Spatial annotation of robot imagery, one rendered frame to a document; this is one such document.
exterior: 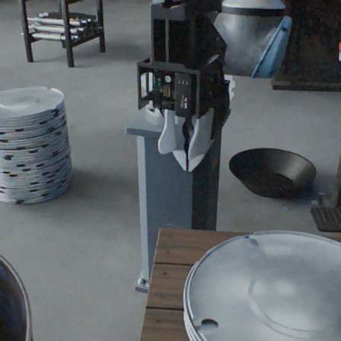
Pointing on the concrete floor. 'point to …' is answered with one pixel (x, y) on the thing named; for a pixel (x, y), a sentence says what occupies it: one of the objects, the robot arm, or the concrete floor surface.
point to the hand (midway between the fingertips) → (190, 158)
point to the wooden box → (176, 278)
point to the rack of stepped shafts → (62, 28)
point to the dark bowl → (272, 171)
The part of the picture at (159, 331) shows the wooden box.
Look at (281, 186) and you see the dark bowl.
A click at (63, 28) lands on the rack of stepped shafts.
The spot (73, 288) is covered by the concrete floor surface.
